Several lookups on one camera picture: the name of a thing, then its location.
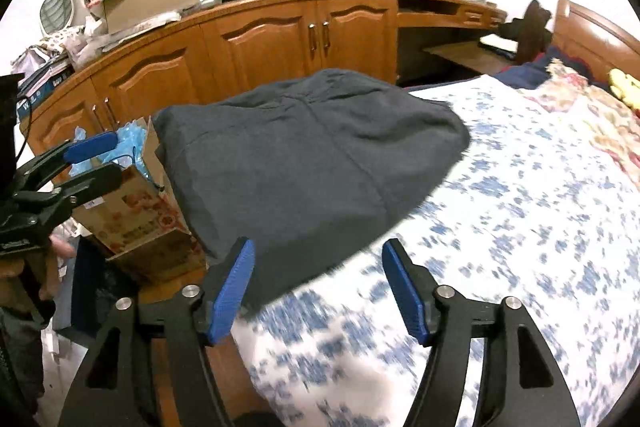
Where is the black fleece garment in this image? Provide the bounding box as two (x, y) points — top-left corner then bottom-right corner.
(152, 69), (470, 310)

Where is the person's left hand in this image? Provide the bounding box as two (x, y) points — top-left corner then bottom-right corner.
(39, 235), (76, 300)

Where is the light blue plastic bag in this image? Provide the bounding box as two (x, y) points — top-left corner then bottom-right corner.
(70, 119), (151, 180)

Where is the printed cardboard box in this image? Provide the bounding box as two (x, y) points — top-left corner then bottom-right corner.
(73, 118), (205, 284)

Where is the small white fan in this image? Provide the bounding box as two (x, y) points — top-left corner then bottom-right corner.
(39, 0), (75, 36)

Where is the blue floral bed sheet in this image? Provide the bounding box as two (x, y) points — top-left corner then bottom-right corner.
(233, 76), (639, 426)

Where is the pink floral quilt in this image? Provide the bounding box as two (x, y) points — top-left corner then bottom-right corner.
(521, 58), (640, 185)

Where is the wooden desk cabinet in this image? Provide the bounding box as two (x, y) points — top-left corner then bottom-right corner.
(20, 0), (506, 154)

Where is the dark wooden chair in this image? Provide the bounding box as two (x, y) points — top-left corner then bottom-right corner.
(478, 0), (552, 65)

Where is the yellow Pikachu plush toy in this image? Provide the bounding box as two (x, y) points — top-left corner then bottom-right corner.
(608, 68), (640, 114)

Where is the wooden bed headboard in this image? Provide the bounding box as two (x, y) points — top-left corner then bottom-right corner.
(552, 0), (640, 82)

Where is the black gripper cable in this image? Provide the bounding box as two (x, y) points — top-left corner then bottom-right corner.
(13, 93), (34, 168)

